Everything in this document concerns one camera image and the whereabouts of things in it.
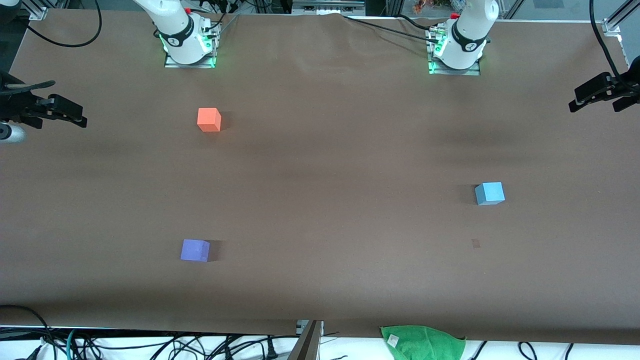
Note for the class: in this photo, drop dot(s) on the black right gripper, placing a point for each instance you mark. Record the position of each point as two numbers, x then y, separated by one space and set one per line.
19 106

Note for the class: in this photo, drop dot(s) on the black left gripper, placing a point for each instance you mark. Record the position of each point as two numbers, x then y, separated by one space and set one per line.
619 90

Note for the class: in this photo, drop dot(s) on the light blue foam block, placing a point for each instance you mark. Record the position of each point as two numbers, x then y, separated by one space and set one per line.
490 194

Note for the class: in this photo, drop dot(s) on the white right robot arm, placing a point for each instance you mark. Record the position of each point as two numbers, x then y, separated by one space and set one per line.
177 30

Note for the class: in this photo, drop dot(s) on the orange foam block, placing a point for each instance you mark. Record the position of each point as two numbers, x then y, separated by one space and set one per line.
207 120

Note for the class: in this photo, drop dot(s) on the purple foam block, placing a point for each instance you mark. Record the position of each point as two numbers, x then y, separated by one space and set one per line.
194 251

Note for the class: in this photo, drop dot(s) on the orange toy figure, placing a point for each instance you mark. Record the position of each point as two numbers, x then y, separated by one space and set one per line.
422 6

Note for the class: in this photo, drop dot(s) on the brown table cover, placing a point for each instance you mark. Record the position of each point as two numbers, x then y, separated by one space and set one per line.
350 225

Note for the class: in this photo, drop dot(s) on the grey metal equipment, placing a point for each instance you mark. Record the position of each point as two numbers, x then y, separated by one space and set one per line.
325 7

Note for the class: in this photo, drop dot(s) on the green cloth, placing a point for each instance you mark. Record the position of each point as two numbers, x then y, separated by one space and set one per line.
425 345

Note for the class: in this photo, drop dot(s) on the black power plug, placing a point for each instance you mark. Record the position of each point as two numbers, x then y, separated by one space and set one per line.
271 347

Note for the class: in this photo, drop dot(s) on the aluminium frame profile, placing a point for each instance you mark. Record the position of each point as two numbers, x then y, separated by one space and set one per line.
622 11
37 11

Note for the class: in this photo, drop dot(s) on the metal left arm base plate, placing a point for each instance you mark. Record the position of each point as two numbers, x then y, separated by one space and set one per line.
475 71

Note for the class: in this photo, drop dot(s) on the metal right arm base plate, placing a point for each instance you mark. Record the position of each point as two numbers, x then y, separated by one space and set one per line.
200 65

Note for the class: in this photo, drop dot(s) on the aluminium camera post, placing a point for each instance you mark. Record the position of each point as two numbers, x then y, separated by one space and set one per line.
307 345

